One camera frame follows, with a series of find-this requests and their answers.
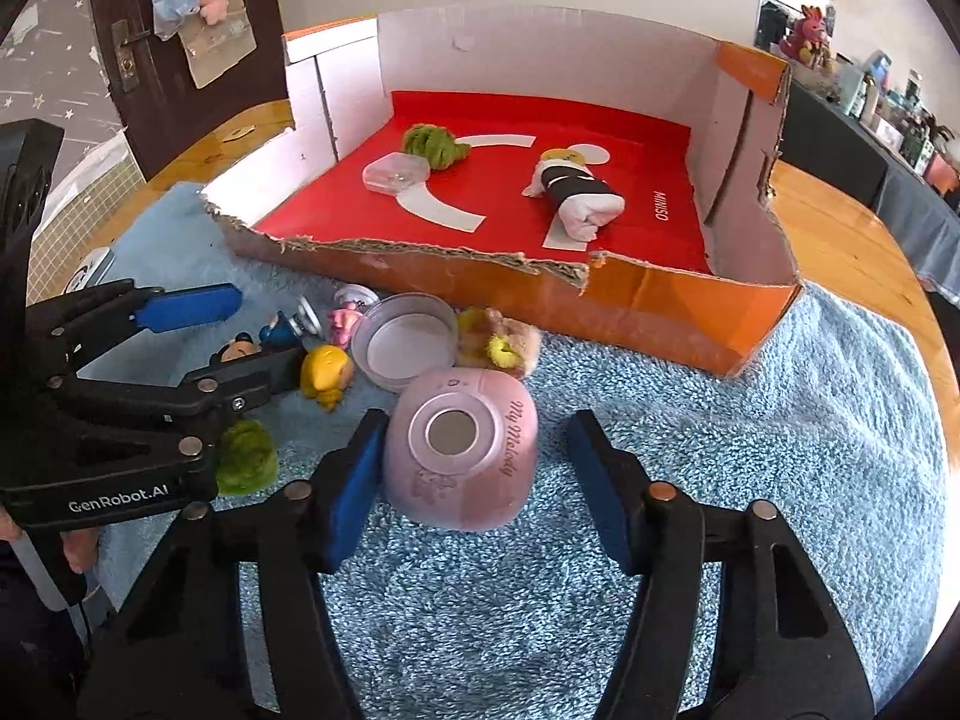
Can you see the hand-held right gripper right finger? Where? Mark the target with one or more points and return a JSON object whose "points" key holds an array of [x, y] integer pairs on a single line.
{"points": [[600, 480]]}

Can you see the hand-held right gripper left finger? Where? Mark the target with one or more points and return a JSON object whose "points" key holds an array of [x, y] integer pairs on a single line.
{"points": [[352, 480]]}

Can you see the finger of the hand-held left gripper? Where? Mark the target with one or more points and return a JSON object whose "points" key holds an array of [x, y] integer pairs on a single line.
{"points": [[247, 382], [195, 306]]}

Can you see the black-eared mouse figure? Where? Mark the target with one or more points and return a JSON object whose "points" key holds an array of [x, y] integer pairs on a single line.
{"points": [[279, 331]]}

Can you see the green fuzzy scrunchie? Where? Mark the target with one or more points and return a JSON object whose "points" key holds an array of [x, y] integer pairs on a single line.
{"points": [[435, 144], [244, 457]]}

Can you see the yellow duck figure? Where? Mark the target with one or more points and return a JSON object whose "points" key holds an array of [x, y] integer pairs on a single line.
{"points": [[326, 375]]}

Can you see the pink My Melody bowl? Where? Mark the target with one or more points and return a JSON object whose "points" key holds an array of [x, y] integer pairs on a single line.
{"points": [[457, 457]]}

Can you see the pink small figure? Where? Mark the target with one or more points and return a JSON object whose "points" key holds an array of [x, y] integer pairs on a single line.
{"points": [[343, 324]]}

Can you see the clear round plastic dish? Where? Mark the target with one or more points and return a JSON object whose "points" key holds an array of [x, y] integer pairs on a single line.
{"points": [[405, 341]]}

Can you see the yellow fluffy doll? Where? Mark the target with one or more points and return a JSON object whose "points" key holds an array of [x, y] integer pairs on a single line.
{"points": [[499, 341]]}

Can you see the orange cardboard box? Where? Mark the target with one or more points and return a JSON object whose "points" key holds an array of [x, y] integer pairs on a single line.
{"points": [[675, 307]]}

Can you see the clear plastic case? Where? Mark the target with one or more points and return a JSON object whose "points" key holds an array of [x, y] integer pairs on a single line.
{"points": [[394, 172]]}

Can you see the black and white plush doll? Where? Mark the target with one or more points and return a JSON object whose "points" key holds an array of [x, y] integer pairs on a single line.
{"points": [[577, 191]]}

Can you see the person's left hand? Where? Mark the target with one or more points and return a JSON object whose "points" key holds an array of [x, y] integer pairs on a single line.
{"points": [[79, 551]]}

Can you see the blue fluffy towel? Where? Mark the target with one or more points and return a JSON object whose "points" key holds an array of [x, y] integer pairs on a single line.
{"points": [[675, 502]]}

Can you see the clear capsule lid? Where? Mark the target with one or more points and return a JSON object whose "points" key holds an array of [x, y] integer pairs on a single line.
{"points": [[309, 317]]}

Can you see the white mini printer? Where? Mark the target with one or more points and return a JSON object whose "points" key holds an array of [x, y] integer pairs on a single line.
{"points": [[94, 270]]}

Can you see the white capsule half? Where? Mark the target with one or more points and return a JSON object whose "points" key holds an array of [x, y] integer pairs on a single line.
{"points": [[354, 295]]}

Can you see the small flat wooden tag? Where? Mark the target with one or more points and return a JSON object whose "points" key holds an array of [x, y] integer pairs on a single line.
{"points": [[240, 133]]}

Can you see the clear plastic packet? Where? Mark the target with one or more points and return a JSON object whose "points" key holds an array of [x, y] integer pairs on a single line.
{"points": [[221, 52]]}

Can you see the dark brown door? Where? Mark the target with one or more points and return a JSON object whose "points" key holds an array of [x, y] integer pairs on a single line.
{"points": [[262, 52]]}

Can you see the blue face mask bundle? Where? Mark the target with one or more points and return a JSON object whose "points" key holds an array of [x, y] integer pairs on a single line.
{"points": [[172, 6]]}

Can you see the side table with blue cloth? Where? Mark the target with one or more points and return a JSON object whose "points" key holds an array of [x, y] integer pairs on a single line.
{"points": [[885, 187]]}

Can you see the cluster of bottles and jars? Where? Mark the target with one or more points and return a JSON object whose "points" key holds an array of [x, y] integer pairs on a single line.
{"points": [[900, 112]]}

